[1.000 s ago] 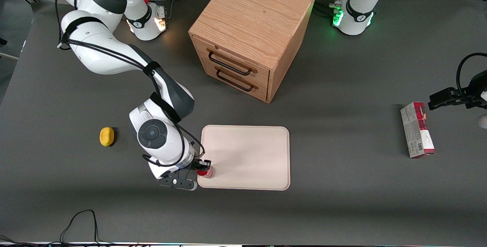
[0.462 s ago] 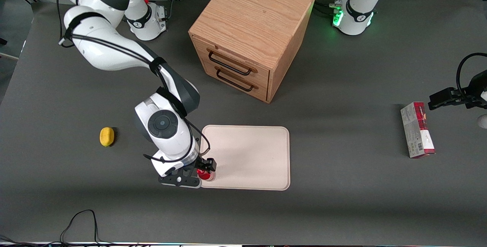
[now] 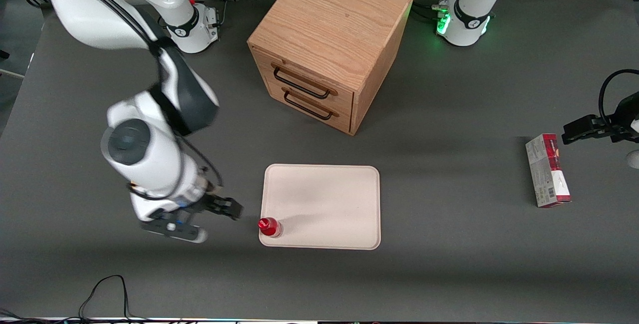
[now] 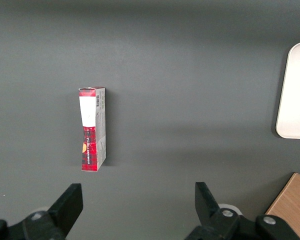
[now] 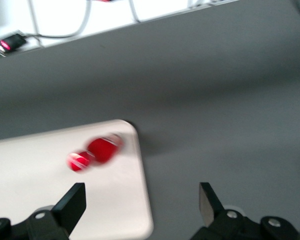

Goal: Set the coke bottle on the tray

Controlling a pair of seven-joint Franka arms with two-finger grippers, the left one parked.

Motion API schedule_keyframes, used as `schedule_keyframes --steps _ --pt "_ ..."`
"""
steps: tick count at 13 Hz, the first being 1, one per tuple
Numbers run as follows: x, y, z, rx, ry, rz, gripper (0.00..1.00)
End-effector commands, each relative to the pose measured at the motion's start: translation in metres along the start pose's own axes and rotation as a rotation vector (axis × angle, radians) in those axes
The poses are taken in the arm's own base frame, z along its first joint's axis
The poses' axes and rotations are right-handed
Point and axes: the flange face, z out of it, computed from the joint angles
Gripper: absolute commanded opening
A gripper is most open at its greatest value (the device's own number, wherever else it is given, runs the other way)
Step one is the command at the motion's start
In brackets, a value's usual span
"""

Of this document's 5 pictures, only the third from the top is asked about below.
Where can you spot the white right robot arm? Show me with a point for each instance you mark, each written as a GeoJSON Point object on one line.
{"type": "Point", "coordinates": [150, 164]}

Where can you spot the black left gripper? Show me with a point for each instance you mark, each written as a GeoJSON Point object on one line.
{"type": "Point", "coordinates": [615, 127]}

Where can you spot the wooden drawer cabinet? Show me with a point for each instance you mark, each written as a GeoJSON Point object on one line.
{"type": "Point", "coordinates": [332, 29]}

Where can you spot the beige plastic tray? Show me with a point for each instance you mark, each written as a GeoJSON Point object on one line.
{"type": "Point", "coordinates": [324, 204]}

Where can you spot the dark grey table mat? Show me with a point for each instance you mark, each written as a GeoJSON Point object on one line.
{"type": "Point", "coordinates": [449, 274]}

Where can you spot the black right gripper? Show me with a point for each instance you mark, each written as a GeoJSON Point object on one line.
{"type": "Point", "coordinates": [215, 203]}

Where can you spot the red coke bottle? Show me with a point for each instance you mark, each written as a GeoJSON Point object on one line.
{"type": "Point", "coordinates": [269, 226]}

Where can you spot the grey and red carton box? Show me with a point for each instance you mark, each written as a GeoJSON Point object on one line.
{"type": "Point", "coordinates": [546, 171]}

